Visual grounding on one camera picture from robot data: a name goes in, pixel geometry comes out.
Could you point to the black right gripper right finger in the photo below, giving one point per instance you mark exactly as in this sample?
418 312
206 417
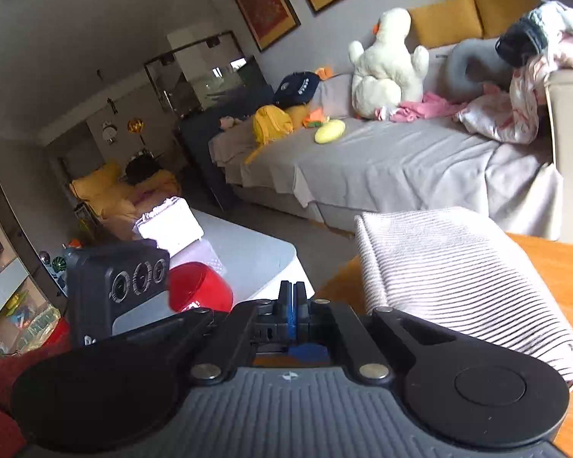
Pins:
301 312

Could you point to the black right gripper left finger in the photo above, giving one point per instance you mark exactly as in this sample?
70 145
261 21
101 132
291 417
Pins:
283 315

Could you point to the grey striped knit garment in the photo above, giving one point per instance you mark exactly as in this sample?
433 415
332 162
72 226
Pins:
457 269

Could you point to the pile of clothes on armrest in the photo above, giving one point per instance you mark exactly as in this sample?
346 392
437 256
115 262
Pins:
535 46

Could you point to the white coffee table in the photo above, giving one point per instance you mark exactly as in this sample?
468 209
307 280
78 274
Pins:
255 264

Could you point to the red round object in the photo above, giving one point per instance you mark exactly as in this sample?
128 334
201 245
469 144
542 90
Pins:
196 285

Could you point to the white tissue box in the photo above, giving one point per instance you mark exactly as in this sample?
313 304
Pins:
171 225

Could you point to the beige grey sofa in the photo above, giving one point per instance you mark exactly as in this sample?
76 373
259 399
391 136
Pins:
393 167

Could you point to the yellow green oval toy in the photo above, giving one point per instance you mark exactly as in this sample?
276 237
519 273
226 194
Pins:
330 131

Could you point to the yellow plush toy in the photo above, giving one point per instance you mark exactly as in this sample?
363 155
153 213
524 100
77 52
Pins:
271 124

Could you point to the yellow armchair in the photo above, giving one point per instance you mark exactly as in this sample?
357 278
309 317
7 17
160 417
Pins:
117 204

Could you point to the dark blue cap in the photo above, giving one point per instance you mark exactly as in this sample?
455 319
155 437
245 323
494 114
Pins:
296 89

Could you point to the pink cloth on sofa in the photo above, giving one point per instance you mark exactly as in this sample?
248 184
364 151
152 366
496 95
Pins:
432 106

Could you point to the white plush duck toy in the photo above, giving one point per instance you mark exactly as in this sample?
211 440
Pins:
387 73

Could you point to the grey neck pillow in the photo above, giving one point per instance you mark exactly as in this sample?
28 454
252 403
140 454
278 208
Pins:
472 65

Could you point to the yellow cushion left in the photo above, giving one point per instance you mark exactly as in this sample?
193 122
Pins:
446 23

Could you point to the yellow cushion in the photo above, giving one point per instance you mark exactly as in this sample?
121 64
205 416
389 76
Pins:
446 23
497 15

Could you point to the yellow cushion right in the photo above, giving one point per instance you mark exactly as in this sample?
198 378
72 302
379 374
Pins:
497 15

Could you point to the black camera device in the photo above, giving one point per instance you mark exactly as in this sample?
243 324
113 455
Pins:
107 281

